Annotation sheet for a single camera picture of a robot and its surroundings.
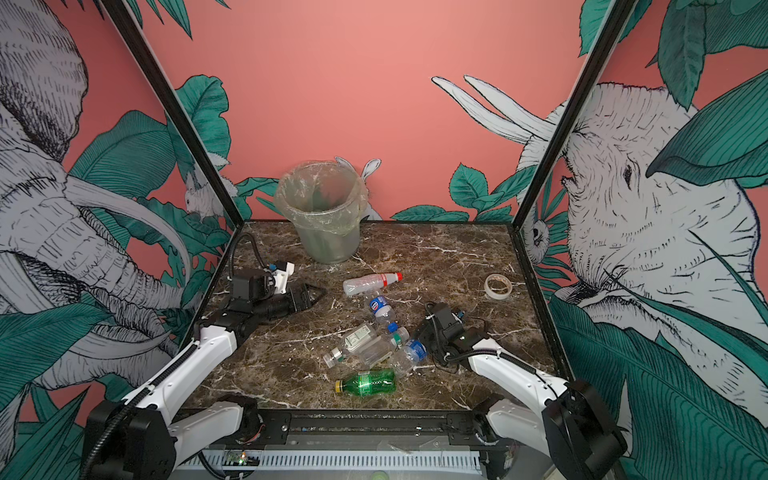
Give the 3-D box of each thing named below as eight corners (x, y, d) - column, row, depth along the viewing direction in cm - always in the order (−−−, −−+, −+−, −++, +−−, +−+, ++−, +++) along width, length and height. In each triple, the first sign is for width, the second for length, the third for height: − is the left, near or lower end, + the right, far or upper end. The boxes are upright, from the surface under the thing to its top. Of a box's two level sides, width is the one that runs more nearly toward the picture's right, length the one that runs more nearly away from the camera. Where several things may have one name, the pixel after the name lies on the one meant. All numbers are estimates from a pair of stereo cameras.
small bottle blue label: (377, 325, 94) (377, 318, 90) (369, 306, 98) (369, 299, 94) (394, 318, 95) (394, 311, 92) (385, 300, 100) (385, 293, 96)
